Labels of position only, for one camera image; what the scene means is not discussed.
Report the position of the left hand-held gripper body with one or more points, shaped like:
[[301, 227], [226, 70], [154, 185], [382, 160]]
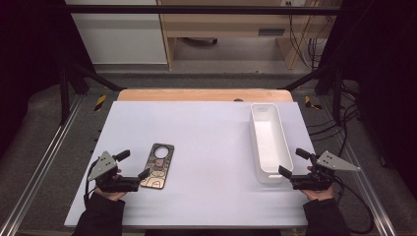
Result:
[[104, 165]]

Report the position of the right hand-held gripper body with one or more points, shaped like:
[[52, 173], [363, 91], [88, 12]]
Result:
[[314, 182]]

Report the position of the white plastic storage bin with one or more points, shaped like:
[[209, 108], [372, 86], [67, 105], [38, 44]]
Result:
[[270, 144]]

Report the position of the person's right hand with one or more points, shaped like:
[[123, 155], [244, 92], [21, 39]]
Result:
[[319, 195]]

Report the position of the person's left hand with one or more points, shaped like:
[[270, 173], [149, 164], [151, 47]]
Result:
[[114, 196]]

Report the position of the black yellow hazard tape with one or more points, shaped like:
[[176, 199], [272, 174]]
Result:
[[309, 103], [100, 103]]

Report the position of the white table mat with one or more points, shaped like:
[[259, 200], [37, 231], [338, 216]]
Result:
[[203, 157]]

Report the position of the wooden table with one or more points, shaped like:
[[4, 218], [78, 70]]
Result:
[[196, 95]]

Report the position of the white cabinet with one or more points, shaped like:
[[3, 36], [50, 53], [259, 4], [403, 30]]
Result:
[[124, 36]]

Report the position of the wooden desk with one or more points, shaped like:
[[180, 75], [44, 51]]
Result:
[[229, 24]]

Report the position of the aluminium floor rail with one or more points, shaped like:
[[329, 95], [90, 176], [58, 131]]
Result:
[[39, 167], [367, 183]]

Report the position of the black frame leg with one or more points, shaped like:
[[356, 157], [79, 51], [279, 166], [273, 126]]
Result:
[[82, 77], [327, 77]]

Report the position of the black horizontal frame bar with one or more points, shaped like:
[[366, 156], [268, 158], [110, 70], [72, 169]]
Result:
[[196, 9]]

